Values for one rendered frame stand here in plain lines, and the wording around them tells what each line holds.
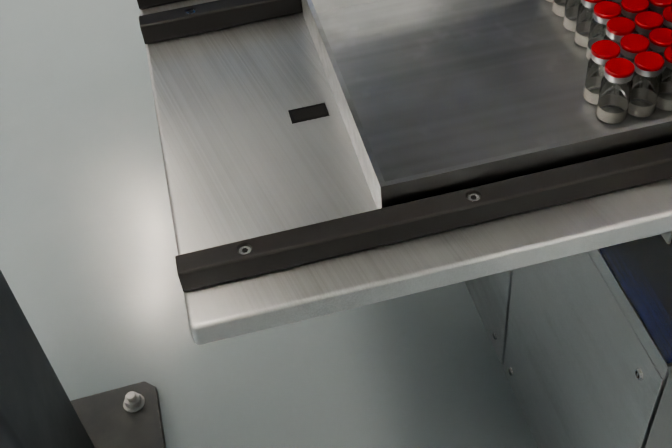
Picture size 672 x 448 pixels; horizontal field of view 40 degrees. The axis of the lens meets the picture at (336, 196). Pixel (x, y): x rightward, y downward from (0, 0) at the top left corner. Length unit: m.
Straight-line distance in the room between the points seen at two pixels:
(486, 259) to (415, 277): 0.05
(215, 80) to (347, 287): 0.25
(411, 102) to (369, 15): 0.12
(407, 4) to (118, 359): 1.06
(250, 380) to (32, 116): 0.94
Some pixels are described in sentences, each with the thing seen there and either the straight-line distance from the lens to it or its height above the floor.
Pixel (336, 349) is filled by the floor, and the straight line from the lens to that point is 1.64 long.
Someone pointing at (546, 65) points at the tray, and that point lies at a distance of 0.75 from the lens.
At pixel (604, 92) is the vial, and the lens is 0.68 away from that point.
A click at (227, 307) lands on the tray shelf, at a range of 0.59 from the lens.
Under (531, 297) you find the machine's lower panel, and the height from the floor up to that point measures 0.36.
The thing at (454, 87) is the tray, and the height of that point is 0.88.
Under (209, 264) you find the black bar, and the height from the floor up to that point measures 0.90.
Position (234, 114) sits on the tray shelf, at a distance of 0.72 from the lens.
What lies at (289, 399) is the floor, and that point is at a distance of 1.59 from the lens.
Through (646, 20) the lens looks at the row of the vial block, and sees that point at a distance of 0.73.
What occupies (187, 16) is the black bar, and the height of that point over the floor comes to 0.90.
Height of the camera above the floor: 1.34
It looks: 45 degrees down
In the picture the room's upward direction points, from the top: 6 degrees counter-clockwise
